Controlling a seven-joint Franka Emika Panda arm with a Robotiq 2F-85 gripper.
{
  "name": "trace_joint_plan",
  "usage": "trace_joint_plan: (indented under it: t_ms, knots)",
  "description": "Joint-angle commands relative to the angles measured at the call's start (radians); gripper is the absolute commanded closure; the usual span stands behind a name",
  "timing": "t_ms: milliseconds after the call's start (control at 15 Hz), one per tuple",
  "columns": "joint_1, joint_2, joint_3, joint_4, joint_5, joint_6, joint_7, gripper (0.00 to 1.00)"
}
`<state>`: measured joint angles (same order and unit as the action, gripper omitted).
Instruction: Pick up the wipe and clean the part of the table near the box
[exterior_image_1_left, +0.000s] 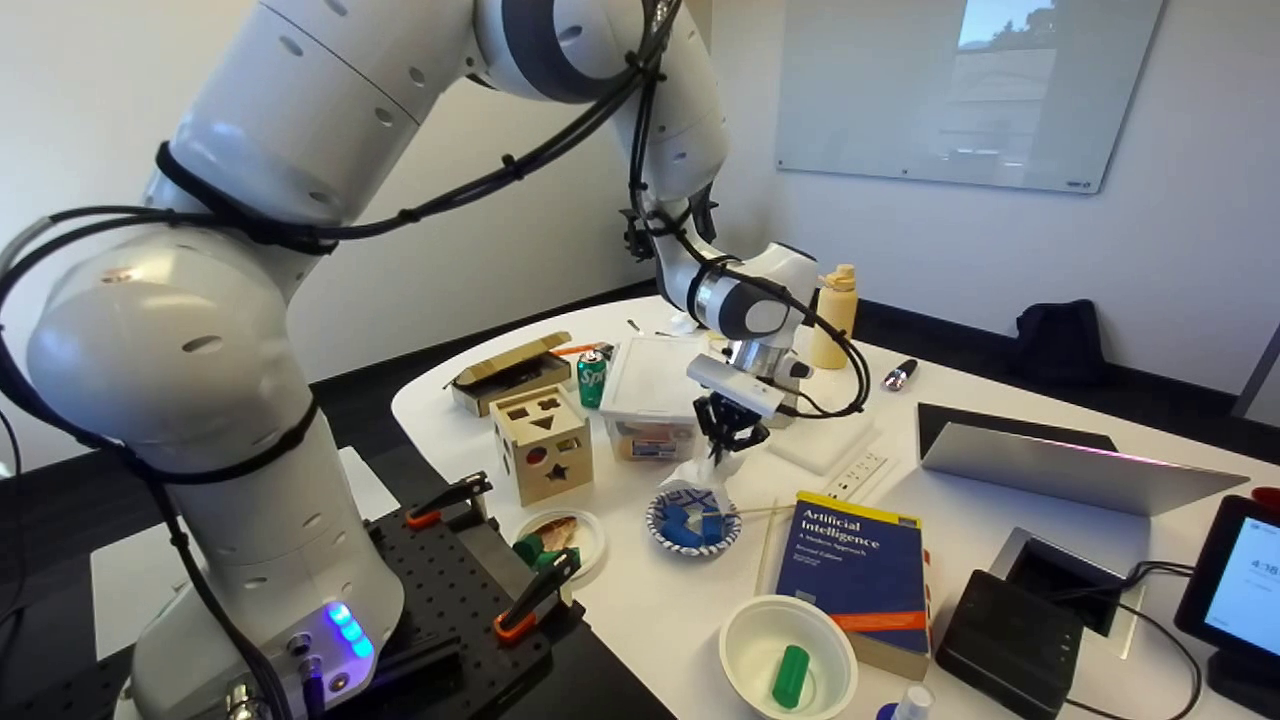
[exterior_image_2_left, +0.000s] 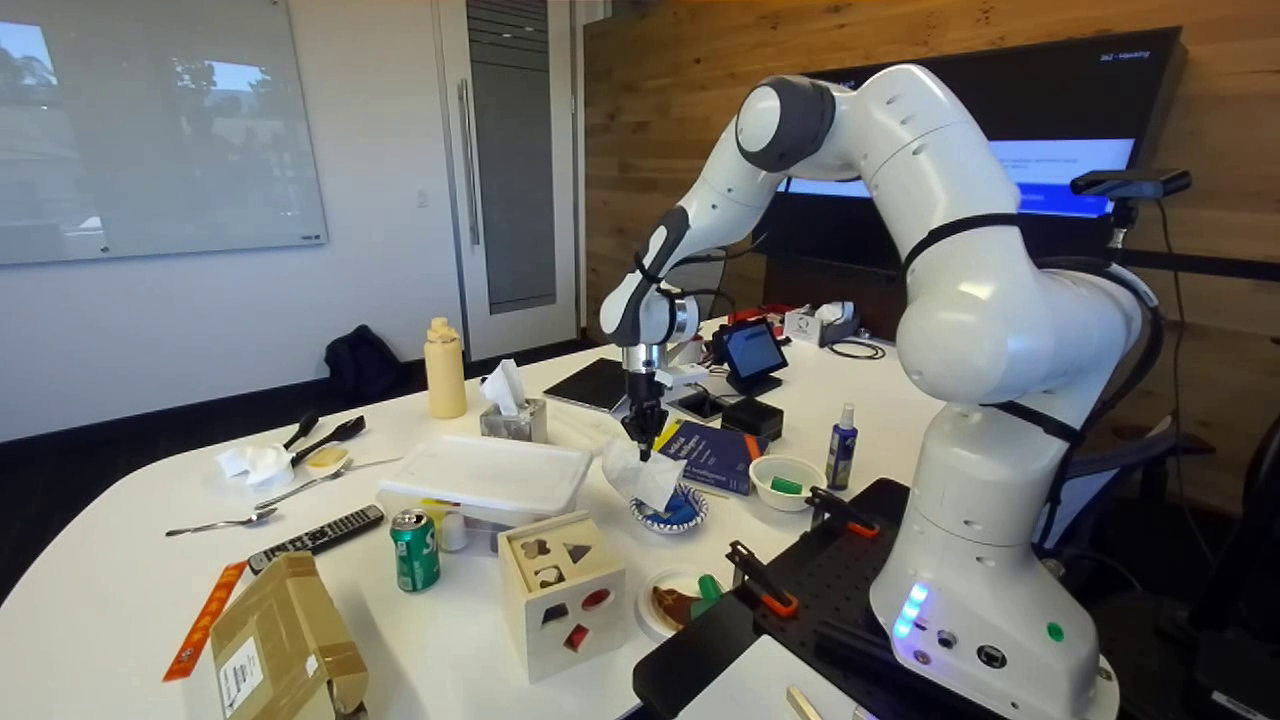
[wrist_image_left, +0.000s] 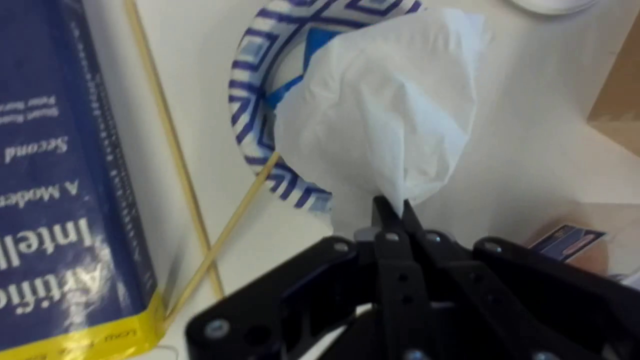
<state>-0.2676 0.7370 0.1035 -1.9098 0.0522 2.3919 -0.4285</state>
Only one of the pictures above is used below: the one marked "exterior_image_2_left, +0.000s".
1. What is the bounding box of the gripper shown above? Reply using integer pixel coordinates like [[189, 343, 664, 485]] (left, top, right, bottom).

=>
[[621, 370, 669, 463]]

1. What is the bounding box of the white wipe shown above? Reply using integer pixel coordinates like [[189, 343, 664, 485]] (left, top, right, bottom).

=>
[[600, 437, 689, 514]]

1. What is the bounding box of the small black box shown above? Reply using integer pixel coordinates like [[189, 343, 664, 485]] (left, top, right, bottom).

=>
[[719, 397, 786, 442]]

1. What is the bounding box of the tissue box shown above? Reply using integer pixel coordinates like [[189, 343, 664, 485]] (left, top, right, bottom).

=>
[[478, 359, 550, 444]]

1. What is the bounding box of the wooden shape sorter box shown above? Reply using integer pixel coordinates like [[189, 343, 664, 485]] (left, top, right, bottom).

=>
[[496, 510, 629, 684]]

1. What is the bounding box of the cardboard box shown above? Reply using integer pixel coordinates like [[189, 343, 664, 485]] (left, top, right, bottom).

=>
[[209, 552, 370, 720]]

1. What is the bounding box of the blue book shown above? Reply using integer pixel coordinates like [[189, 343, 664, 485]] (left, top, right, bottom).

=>
[[655, 419, 767, 497]]

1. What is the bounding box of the blue patterned bowl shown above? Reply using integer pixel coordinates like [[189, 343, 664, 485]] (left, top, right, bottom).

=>
[[630, 485, 710, 535]]

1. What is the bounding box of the tablet on stand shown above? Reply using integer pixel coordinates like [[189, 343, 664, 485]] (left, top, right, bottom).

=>
[[714, 318, 790, 399]]

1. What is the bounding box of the white bowl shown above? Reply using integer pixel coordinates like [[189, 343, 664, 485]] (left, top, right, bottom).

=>
[[748, 455, 828, 514]]

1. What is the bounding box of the clear container with white lid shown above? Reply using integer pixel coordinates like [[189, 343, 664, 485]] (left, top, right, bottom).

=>
[[376, 434, 594, 553]]

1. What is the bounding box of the brown toy food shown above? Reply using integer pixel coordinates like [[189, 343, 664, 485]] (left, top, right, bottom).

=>
[[651, 585, 702, 628]]

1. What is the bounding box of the white plate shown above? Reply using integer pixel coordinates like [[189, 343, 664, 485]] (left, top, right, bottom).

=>
[[635, 566, 724, 642]]

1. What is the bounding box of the black orange clamp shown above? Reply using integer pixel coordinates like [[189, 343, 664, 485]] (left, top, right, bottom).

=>
[[806, 486, 882, 540], [726, 541, 800, 619]]

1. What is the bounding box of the blue spray bottle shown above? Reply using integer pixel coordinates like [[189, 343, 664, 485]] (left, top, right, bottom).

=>
[[825, 403, 860, 492]]

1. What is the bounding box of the yellow bottle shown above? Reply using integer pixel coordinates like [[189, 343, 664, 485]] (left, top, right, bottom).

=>
[[423, 317, 469, 420]]

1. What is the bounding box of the green soda can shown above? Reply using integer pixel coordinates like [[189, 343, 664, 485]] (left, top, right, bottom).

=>
[[389, 508, 443, 594]]

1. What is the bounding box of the door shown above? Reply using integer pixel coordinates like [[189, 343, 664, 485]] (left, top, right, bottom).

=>
[[434, 0, 582, 363]]

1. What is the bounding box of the black backpack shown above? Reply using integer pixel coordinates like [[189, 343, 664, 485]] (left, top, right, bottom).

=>
[[322, 324, 405, 407]]

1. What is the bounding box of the silver spoon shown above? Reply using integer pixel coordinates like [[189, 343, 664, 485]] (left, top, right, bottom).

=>
[[253, 456, 403, 512], [164, 506, 279, 539]]

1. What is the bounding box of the black remote control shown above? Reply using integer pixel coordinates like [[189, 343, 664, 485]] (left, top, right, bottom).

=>
[[246, 504, 386, 576]]

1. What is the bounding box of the crumpled white cloth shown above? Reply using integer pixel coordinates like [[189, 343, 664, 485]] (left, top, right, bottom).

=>
[[214, 442, 297, 490]]

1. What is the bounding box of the office chair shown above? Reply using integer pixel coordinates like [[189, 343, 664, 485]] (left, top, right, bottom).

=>
[[1034, 414, 1217, 563]]

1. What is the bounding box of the orange ruler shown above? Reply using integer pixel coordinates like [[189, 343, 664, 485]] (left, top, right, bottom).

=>
[[162, 560, 249, 684]]

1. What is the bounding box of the whiteboard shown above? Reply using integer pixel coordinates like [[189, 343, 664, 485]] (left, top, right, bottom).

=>
[[0, 0, 330, 267]]

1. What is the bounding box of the door handle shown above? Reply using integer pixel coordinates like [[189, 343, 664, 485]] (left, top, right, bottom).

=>
[[457, 78, 482, 249]]

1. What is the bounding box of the wall monitor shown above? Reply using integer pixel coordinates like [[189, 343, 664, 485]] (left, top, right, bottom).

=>
[[764, 26, 1188, 277]]

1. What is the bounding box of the camera on mount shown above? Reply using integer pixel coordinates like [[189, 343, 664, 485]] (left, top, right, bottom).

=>
[[1069, 167, 1280, 283]]

